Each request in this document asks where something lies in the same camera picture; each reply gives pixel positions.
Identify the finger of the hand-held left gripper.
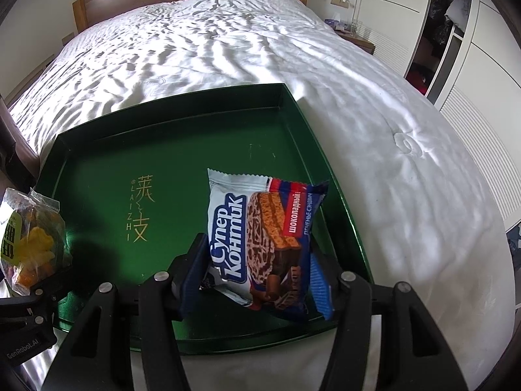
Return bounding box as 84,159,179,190
0,267,73,328

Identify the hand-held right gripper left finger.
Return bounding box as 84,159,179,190
41,233,210,391

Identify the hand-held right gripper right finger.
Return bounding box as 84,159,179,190
308,250,493,391

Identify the clear gummy candy bag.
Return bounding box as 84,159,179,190
0,187,74,296

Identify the chocolate wafer snack packet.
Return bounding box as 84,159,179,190
199,168,330,322

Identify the green tray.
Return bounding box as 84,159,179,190
35,82,373,355

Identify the dark object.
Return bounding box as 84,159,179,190
505,220,521,253

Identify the red cloth item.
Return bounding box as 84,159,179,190
407,69,433,95

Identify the white bed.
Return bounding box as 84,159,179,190
8,0,517,391

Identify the wooden nightstand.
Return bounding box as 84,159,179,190
338,28,375,53

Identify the white wardrobe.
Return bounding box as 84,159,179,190
354,0,521,229

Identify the white hanging garment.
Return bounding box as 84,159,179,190
445,0,473,29

